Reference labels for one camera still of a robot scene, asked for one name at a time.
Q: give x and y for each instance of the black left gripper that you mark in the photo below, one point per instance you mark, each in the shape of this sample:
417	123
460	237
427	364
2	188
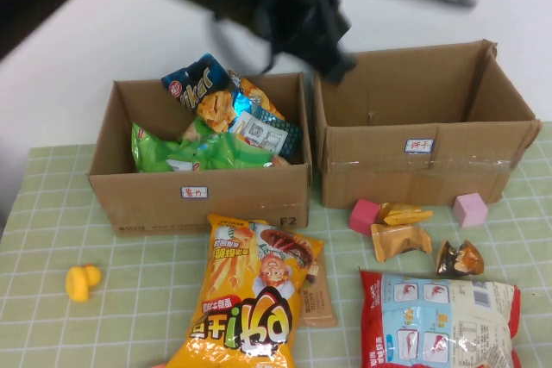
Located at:
302	14

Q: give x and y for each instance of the small orange snack packet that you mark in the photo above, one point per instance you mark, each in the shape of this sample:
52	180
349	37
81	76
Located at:
281	161

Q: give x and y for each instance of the blue Jikar snack bag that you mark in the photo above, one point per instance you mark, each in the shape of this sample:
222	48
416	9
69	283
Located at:
192	81

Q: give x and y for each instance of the brown snack bar packet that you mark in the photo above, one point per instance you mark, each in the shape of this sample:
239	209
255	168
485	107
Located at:
319	299

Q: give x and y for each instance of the large yellow fries snack bag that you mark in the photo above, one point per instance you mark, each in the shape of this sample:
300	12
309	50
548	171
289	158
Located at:
250	299

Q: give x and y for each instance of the orange chips bag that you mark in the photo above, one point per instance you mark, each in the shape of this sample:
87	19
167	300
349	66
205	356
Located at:
263	98

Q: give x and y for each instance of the dotted blue bag white label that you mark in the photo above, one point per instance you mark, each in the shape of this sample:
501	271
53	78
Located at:
263	133

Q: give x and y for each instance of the taped empty cardboard box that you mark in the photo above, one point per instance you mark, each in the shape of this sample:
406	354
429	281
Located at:
388	170

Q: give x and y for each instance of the green chips bag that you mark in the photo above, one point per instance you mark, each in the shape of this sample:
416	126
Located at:
148	150
233	152

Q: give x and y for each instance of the dark pink foam cube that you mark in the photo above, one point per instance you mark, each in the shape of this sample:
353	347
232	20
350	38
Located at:
363	216

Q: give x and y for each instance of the small yellow orange packet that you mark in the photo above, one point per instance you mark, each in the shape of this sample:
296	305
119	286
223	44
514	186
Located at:
405	214

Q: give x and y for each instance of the cardboard box marked F2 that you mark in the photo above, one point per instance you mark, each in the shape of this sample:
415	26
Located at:
241	195

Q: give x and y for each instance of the tan biscuit packet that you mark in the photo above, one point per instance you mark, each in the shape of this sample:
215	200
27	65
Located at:
399	241

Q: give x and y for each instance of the light pink foam cube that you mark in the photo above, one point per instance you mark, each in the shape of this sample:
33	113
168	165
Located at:
470	210

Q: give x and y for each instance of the dark brown small packet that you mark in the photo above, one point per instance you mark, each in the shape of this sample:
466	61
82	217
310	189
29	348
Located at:
461	258

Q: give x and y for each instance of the red white shrimp cracker bag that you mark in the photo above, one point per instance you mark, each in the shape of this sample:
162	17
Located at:
435	325

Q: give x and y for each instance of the green checked tablecloth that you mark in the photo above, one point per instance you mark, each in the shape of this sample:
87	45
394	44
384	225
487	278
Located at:
129	320

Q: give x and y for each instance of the yellow rubber duck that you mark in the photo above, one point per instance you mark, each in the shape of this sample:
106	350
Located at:
79	284

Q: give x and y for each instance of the orange object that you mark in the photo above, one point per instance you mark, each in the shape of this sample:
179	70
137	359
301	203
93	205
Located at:
161	365

